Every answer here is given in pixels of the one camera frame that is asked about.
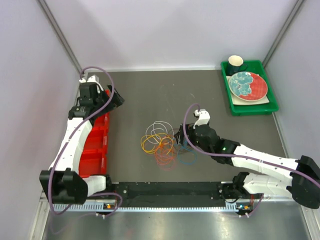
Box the white cable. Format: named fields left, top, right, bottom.
left=145, top=120, right=173, bottom=145

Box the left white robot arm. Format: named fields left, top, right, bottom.
left=39, top=75, right=125, bottom=205

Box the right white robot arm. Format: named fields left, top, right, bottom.
left=174, top=108, right=320, bottom=209

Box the white square plate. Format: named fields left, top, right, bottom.
left=226, top=76, right=270, bottom=106

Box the red compartment bin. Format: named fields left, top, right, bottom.
left=78, top=89, right=111, bottom=179

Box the green plastic tray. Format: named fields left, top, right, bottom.
left=220, top=60, right=279, bottom=116

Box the red and blue plate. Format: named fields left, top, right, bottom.
left=228, top=71, right=268, bottom=102

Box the dark green mug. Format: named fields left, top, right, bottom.
left=226, top=55, right=248, bottom=76

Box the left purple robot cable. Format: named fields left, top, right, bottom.
left=47, top=66, right=123, bottom=215

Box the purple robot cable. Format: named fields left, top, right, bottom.
left=182, top=103, right=320, bottom=217
left=47, top=66, right=123, bottom=215

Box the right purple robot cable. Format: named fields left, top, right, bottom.
left=182, top=103, right=320, bottom=217

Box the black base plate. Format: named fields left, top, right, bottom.
left=110, top=181, right=239, bottom=207

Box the white slotted cable duct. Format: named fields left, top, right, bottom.
left=67, top=200, right=253, bottom=213

